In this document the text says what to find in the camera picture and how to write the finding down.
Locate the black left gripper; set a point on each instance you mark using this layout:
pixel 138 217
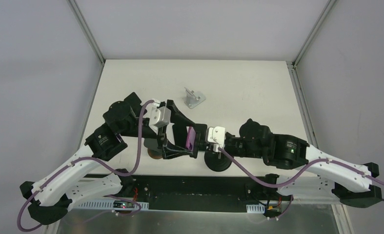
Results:
pixel 165 127

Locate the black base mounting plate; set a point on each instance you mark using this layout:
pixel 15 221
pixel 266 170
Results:
pixel 201 193

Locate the grey stand with brown base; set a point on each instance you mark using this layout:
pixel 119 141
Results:
pixel 153 149

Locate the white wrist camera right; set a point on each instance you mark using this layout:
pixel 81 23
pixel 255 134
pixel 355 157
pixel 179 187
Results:
pixel 215 136

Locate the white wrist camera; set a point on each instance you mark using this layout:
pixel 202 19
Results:
pixel 159 117
pixel 215 136

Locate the black folding phone stand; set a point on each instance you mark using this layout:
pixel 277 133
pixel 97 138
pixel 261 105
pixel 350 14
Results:
pixel 133 100

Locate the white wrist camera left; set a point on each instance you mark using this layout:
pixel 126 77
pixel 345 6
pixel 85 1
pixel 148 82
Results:
pixel 159 117

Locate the black round disc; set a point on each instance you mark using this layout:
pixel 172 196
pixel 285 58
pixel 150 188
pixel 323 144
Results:
pixel 216 161

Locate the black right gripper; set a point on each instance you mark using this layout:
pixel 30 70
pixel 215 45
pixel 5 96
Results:
pixel 237 146

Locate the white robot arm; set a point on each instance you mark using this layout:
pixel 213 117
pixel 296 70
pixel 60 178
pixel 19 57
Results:
pixel 86 174

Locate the silver metal phone stand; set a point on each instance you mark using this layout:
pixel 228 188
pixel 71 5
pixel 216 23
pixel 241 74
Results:
pixel 192 99

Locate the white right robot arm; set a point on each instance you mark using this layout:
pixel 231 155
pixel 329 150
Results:
pixel 318 173

